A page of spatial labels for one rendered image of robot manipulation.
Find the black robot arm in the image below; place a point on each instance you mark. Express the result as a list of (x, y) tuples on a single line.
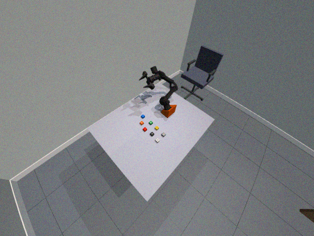
[(161, 75)]

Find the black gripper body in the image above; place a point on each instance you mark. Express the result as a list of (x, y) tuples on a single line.
[(150, 79)]

